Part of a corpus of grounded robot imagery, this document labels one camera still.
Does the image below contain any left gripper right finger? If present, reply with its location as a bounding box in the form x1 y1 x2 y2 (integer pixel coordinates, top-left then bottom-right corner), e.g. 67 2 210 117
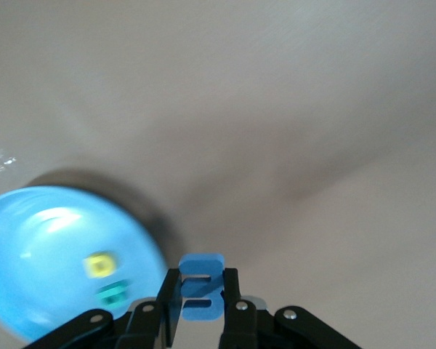
217 268 363 349

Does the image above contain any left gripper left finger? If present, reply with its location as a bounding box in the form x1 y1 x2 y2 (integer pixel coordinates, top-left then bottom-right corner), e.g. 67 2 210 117
21 268 184 349

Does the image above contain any teal foam letter q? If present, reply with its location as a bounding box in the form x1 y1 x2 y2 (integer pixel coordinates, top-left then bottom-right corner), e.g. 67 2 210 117
96 278 131 307

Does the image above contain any yellow foam letter d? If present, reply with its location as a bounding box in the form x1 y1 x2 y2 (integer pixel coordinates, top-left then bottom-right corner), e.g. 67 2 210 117
82 252 117 280

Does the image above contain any blue foam letter E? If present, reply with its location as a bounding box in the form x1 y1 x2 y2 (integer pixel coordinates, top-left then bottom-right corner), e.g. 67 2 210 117
177 253 225 323

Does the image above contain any blue plate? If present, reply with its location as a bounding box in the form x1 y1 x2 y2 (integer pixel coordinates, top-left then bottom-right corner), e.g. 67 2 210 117
0 185 168 345

